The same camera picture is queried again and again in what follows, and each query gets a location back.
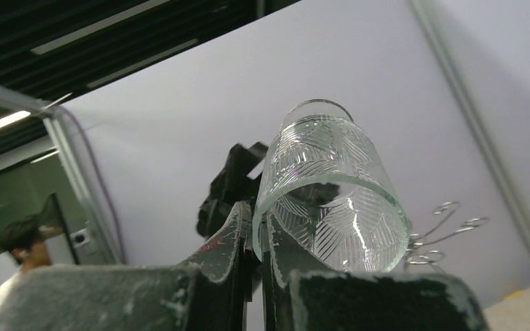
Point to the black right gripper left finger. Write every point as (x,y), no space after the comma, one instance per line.
(206,291)

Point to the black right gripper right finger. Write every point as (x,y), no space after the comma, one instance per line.
(301,293)

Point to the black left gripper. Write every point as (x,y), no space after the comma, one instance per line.
(233,184)

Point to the clear wine glass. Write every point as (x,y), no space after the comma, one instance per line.
(365,228)

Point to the chrome wine glass rack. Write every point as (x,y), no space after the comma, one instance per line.
(419,251)

